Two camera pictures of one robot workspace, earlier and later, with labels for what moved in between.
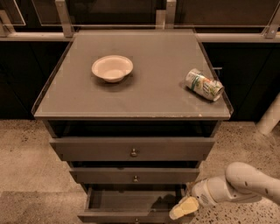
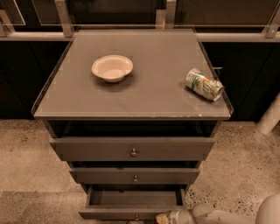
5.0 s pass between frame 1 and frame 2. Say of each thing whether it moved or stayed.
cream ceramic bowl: stayed
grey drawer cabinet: stayed
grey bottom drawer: stayed
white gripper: moved
